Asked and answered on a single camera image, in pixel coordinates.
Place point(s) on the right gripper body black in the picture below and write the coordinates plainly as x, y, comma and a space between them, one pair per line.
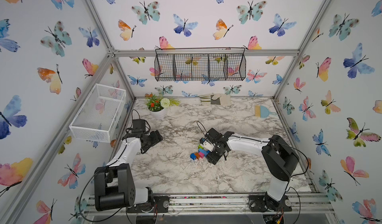
214, 155

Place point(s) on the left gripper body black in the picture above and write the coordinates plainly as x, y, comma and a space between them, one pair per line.
151, 139

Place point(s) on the long blue lego brick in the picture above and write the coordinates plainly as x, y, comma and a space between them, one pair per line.
203, 151

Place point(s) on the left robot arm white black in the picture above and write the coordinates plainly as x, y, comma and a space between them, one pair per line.
114, 185

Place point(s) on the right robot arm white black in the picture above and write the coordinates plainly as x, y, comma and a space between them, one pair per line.
280, 158

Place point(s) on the potted plant white pot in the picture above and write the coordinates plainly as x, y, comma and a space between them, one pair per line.
158, 105

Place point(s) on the work glove beige grey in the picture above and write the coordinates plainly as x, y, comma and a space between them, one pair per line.
218, 99

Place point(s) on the blue hand brush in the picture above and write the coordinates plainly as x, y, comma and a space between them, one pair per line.
263, 112

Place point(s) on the white mesh basket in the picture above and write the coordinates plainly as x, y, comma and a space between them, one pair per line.
99, 114

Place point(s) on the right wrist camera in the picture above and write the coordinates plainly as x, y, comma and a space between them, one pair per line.
206, 145

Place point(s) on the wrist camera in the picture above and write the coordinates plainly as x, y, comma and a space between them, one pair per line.
138, 125
206, 145

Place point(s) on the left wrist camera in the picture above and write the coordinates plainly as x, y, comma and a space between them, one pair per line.
138, 125

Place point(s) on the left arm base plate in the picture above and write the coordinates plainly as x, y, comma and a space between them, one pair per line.
160, 204

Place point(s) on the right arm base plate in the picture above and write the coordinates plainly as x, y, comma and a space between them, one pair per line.
270, 203

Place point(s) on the black wire basket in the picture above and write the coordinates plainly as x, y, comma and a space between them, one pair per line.
199, 64

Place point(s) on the aluminium rail front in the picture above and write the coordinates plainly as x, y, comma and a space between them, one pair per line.
240, 203

